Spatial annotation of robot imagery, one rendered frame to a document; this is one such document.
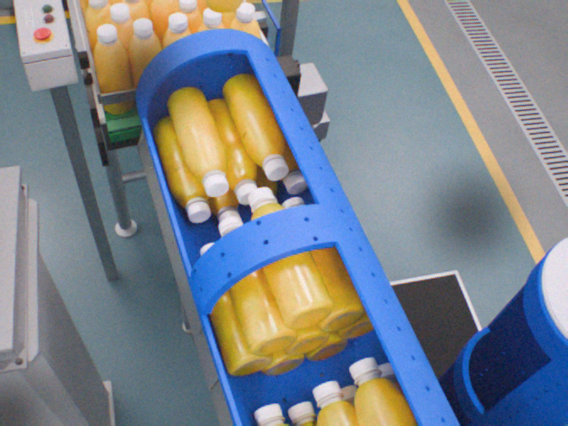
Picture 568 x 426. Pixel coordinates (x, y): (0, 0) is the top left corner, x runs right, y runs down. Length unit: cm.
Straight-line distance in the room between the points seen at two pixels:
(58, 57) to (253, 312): 71
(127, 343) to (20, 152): 97
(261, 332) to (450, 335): 128
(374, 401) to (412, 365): 8
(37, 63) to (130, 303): 108
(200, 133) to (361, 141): 166
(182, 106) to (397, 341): 56
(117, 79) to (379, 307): 79
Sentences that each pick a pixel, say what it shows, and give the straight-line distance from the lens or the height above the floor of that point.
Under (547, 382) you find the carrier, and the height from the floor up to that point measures 89.
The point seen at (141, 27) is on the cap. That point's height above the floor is 112.
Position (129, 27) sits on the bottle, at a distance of 136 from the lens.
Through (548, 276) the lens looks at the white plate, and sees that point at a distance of 115.
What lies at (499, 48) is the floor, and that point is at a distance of 338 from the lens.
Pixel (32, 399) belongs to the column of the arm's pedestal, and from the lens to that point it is 125.
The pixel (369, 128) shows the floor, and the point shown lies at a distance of 269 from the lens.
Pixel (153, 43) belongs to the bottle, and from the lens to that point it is 131.
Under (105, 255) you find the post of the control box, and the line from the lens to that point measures 205.
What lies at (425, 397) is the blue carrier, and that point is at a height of 121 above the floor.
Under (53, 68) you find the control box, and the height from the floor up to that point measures 105.
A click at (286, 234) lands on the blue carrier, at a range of 81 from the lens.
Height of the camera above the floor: 191
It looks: 55 degrees down
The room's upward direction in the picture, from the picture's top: 9 degrees clockwise
